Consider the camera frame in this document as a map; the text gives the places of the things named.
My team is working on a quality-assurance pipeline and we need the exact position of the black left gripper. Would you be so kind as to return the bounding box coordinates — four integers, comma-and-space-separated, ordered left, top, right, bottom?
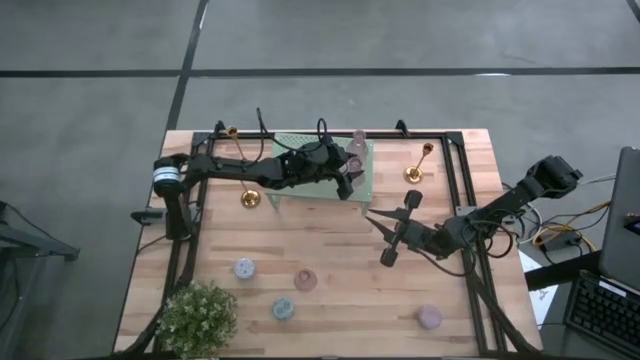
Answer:
284, 141, 365, 201

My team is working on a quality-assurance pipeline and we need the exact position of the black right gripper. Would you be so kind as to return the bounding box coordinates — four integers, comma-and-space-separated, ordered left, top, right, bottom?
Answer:
366, 190, 444, 267

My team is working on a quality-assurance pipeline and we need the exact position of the pink ribbed glass candle holder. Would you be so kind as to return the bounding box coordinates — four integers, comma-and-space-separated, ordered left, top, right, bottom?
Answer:
293, 268, 319, 293
348, 128, 371, 157
345, 155, 367, 177

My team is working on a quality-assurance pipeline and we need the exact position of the tall brass candlestick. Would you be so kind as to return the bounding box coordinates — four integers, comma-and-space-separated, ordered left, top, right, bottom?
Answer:
403, 142, 436, 185
224, 125, 247, 161
239, 179, 263, 210

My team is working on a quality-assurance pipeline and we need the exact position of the pink patterned candle tin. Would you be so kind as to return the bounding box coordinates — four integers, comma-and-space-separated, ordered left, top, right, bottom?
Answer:
417, 305, 444, 331

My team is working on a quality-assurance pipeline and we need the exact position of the teal leaf patterned candle tin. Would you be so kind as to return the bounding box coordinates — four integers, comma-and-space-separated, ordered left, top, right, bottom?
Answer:
272, 296, 297, 322

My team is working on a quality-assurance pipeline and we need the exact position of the lilac patterned candle tin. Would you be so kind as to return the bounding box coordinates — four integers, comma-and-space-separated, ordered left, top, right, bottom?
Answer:
233, 257, 256, 281

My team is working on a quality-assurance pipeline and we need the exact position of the green perforated metal shelf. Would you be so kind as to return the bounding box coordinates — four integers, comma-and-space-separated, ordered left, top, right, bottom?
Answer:
267, 132, 375, 216

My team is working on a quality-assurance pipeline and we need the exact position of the white paper sheet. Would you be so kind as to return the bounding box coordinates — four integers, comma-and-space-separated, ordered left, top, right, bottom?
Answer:
518, 249, 559, 326

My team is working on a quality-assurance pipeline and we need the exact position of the black power adapter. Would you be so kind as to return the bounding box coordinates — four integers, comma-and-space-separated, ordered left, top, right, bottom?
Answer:
542, 232, 584, 254

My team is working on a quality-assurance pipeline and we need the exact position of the green potted plant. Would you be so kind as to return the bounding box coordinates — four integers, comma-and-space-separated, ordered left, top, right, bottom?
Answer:
155, 279, 240, 360

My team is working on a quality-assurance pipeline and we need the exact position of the black keyboard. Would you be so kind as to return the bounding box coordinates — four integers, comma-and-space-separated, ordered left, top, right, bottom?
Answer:
562, 272, 640, 359

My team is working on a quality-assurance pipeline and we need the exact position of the grey laptop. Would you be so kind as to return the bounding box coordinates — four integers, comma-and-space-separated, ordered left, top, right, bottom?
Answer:
598, 146, 640, 291

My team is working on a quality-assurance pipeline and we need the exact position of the dark metal cart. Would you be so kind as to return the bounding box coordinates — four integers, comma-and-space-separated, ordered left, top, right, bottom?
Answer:
0, 199, 81, 360

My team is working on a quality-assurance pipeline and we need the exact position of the black aluminium table frame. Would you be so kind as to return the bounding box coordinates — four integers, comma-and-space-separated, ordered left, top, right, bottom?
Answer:
117, 119, 544, 359

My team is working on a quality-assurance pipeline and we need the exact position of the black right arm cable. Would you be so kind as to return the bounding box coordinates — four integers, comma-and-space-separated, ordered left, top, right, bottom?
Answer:
414, 219, 516, 279

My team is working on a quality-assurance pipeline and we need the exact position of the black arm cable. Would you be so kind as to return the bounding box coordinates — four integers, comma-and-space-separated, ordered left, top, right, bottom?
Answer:
255, 107, 331, 156
414, 219, 516, 279

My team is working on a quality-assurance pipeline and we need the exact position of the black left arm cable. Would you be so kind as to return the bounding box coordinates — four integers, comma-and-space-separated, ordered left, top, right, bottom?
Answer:
255, 107, 331, 156

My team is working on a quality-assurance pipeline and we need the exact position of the yellow cable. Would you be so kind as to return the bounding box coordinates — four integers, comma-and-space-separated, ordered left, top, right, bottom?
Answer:
532, 199, 614, 251

